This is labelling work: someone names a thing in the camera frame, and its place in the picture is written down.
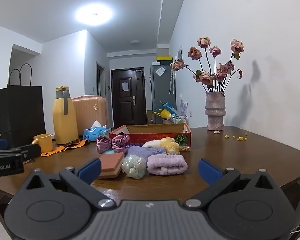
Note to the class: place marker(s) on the pink textured vase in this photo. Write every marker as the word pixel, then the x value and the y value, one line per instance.
pixel 215 111

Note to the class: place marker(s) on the grey refrigerator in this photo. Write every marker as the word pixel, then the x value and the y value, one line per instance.
pixel 162 92

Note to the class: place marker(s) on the grey side door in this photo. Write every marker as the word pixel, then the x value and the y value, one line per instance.
pixel 101 82

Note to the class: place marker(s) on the dark brown entrance door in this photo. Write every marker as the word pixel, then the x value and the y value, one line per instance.
pixel 127 97

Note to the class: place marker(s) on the yellow and white plush cloth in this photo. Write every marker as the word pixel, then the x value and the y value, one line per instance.
pixel 165 145

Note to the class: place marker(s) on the small ceiling lamp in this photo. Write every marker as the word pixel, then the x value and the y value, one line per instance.
pixel 136 42

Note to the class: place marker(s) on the paper note on refrigerator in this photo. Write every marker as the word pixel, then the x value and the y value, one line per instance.
pixel 160 71

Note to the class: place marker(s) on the yellow and black box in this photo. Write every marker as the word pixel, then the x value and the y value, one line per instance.
pixel 165 57

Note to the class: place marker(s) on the teal soft cloth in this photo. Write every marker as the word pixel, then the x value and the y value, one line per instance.
pixel 108 152

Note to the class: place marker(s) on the hanging pale ribbons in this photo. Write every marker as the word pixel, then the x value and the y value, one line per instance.
pixel 172 80

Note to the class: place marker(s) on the pale green organza scrunchie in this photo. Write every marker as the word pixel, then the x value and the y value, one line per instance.
pixel 133 166

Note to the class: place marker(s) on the yellow and blue bag pile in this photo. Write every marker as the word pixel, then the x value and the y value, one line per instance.
pixel 165 110

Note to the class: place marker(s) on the yellow mug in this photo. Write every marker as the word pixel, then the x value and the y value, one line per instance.
pixel 45 143

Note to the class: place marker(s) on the black paper bag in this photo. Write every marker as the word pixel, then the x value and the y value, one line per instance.
pixel 20 115

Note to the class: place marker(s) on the rose pink satin scrunchie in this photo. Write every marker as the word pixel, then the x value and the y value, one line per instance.
pixel 120 143

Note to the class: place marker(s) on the pink sponge block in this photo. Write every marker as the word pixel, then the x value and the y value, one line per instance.
pixel 111 163

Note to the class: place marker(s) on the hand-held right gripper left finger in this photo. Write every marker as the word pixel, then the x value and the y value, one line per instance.
pixel 90 168

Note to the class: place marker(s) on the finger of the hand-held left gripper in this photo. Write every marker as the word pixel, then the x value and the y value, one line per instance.
pixel 31 152

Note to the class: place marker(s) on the yellow thermos jug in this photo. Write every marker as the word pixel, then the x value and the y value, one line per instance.
pixel 65 120

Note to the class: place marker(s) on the tall cardboard carton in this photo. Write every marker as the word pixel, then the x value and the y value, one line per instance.
pixel 149 117

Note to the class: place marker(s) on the lavender feather decoration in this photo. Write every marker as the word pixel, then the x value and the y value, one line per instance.
pixel 183 105

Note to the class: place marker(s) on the light blue tissue pack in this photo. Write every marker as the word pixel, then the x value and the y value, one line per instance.
pixel 95 133

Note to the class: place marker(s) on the lilac fluffy headband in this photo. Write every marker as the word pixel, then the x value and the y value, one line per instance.
pixel 166 165

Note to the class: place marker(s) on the scattered yellow petal bits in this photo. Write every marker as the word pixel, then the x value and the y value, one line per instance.
pixel 239 137

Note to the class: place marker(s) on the pink ribbed suitcase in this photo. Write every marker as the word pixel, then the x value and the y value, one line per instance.
pixel 92 112

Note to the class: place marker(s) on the wall picture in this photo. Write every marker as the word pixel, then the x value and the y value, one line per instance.
pixel 180 53

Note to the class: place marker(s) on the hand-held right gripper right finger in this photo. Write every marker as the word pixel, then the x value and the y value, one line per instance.
pixel 210 170

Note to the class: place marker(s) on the bunch of dried roses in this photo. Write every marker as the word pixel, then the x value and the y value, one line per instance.
pixel 206 78

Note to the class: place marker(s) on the lavender knit cloth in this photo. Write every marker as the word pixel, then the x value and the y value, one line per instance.
pixel 140 152

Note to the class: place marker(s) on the round ceiling light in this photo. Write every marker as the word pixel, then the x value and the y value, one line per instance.
pixel 93 13

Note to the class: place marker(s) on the cardboard box with orange rim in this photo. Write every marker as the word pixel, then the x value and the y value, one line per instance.
pixel 152 135

